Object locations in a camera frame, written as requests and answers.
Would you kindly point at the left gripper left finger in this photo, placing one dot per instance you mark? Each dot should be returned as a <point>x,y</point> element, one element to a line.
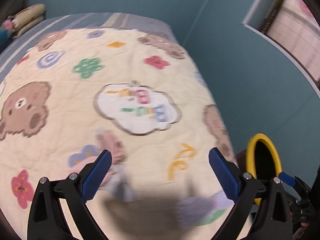
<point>46,217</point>

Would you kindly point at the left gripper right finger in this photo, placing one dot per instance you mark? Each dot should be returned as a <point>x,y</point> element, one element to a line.
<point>273,219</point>

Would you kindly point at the yellow rimmed trash bin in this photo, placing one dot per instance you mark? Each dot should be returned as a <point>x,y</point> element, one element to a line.
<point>262,158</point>

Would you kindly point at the cream cartoon bear quilt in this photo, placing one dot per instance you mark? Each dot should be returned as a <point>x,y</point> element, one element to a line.
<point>79,92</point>

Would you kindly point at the beige folded blanket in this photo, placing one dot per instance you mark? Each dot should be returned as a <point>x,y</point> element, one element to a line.
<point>27,18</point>

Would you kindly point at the blue striped bed sheet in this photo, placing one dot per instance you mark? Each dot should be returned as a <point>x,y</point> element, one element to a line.
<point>19,47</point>

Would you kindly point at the window with dark frame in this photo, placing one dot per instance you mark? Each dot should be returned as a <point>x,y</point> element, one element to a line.
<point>292,28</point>

